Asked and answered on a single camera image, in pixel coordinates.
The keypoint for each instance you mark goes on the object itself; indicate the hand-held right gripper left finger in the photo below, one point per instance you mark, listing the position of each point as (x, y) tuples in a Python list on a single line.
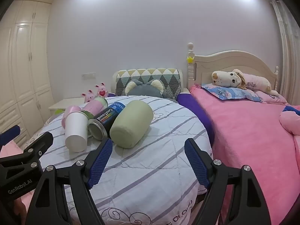
[(100, 163)]

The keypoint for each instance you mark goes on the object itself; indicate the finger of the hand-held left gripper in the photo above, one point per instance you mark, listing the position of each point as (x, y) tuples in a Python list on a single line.
[(9, 134), (39, 143)]

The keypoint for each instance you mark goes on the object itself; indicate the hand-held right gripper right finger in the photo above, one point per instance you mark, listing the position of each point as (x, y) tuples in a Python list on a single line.
[(196, 164)]

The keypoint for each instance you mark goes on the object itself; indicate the light green cup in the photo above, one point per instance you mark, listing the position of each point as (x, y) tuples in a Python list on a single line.
[(131, 124)]

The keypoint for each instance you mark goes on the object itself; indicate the white cup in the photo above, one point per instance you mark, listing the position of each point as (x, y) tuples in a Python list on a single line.
[(75, 131)]

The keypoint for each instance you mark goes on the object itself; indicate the pink and green cup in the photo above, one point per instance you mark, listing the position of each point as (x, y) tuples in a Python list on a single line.
[(93, 105)]

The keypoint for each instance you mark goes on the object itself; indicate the black and blue tin can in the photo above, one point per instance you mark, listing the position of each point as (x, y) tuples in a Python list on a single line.
[(105, 120)]

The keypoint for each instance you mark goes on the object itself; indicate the white striped quilt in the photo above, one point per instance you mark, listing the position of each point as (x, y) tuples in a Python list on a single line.
[(145, 168)]

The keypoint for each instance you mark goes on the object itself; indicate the white nightstand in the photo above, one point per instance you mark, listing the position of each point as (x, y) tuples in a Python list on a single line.
[(65, 103)]

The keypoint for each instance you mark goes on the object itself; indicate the purple bed sheet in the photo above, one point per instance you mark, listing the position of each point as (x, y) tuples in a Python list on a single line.
[(192, 107)]

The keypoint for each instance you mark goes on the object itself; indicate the pink blanket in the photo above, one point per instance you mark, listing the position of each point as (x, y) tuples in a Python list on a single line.
[(246, 133)]

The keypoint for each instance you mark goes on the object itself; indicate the small pink plush bunny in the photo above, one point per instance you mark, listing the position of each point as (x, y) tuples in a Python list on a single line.
[(88, 96)]

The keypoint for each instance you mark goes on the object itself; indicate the large pink plush bunny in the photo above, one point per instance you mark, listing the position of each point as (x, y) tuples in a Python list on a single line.
[(102, 91)]

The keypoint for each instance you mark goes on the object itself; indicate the cream wardrobe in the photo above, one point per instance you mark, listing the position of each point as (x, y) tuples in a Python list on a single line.
[(23, 63)]

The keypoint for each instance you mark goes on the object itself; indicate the blue printed pillow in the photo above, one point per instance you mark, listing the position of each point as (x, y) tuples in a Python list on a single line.
[(225, 92)]

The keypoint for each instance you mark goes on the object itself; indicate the grey plush pillow with ears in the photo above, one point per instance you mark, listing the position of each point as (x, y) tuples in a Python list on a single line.
[(145, 91)]

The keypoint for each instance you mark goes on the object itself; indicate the long dog plush toy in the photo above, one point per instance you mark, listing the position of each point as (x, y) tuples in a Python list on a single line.
[(227, 77)]

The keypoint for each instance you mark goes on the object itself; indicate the triangle pattern padded headboard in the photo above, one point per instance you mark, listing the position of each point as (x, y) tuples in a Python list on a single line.
[(145, 73)]

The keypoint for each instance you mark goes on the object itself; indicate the pink pillow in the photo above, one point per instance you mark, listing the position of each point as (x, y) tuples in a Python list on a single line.
[(274, 99)]

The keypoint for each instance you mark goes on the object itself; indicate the pink cushion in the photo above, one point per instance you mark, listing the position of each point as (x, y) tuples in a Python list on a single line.
[(289, 123)]

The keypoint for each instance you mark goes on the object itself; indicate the yellow crown ornament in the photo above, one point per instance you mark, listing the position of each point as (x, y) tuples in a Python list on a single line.
[(190, 60)]

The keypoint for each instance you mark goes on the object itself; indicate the cream wooden headboard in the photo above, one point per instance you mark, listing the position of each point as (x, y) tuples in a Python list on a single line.
[(234, 61)]

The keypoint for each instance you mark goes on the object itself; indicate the white curtain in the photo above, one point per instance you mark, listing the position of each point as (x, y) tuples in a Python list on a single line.
[(288, 51)]

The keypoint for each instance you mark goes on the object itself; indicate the white wall outlet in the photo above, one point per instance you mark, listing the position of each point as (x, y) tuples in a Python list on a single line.
[(88, 75)]

